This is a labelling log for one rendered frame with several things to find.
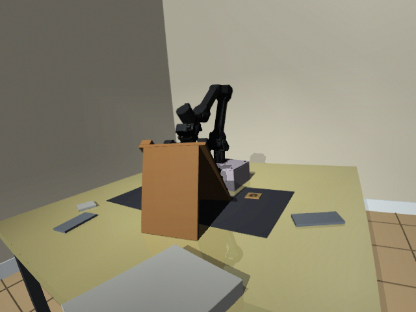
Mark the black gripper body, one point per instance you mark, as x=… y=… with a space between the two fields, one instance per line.
x=186 y=139

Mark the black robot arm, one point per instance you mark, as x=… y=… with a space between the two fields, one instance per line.
x=191 y=119

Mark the tan letter tile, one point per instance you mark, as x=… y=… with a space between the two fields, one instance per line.
x=253 y=195

